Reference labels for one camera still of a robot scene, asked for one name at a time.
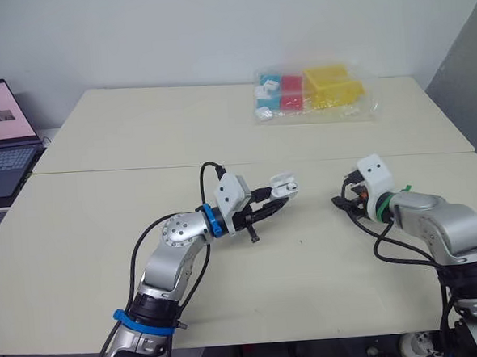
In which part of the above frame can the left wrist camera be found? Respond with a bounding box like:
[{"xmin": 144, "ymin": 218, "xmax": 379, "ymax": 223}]
[{"xmin": 212, "ymin": 171, "xmax": 253, "ymax": 218}]

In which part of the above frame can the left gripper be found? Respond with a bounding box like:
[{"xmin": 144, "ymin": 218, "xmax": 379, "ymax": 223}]
[{"xmin": 230, "ymin": 185, "xmax": 295, "ymax": 247}]

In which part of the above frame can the red plastic block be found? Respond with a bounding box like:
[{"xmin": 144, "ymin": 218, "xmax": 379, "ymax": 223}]
[
  {"xmin": 279, "ymin": 93, "xmax": 307, "ymax": 113},
  {"xmin": 280, "ymin": 74, "xmax": 304, "ymax": 93}
]

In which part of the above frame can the white earbud case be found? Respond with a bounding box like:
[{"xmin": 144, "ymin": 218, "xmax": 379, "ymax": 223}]
[{"xmin": 268, "ymin": 171, "xmax": 302, "ymax": 199}]

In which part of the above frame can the clear plastic bag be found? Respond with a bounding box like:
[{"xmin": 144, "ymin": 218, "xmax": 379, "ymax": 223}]
[{"xmin": 249, "ymin": 57, "xmax": 382, "ymax": 131}]

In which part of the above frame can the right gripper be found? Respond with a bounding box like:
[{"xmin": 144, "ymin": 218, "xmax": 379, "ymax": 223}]
[{"xmin": 339, "ymin": 170, "xmax": 372, "ymax": 221}]

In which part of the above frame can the blue plastic block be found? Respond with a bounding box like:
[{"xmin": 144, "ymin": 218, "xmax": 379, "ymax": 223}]
[
  {"xmin": 255, "ymin": 95, "xmax": 281, "ymax": 112},
  {"xmin": 257, "ymin": 73, "xmax": 282, "ymax": 90}
]

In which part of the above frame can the open laptop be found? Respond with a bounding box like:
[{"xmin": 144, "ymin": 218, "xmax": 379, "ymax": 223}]
[{"xmin": 0, "ymin": 76, "xmax": 50, "ymax": 208}]

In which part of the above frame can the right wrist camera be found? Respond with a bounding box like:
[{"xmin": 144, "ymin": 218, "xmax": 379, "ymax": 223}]
[{"xmin": 355, "ymin": 152, "xmax": 397, "ymax": 223}]

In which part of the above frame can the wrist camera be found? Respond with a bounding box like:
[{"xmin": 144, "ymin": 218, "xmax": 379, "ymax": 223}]
[
  {"xmin": 355, "ymin": 152, "xmax": 397, "ymax": 223},
  {"xmin": 212, "ymin": 171, "xmax": 253, "ymax": 218}
]

